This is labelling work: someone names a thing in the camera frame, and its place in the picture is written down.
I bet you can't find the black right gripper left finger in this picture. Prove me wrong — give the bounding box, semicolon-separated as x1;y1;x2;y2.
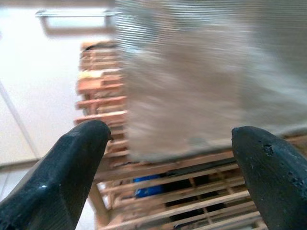
0;119;112;230

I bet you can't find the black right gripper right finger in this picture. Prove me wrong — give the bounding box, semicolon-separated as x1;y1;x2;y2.
231;126;307;230

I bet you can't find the white cabinet door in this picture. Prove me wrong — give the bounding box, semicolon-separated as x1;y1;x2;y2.
0;6;120;168

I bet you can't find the blue object under rack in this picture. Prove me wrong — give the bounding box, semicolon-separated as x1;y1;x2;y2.
133;174;166;199

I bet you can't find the wooden slatted rack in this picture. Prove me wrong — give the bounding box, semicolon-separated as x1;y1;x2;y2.
74;40;307;230

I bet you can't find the silver cabinet handle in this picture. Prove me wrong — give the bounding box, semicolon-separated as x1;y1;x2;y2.
35;9;120;36

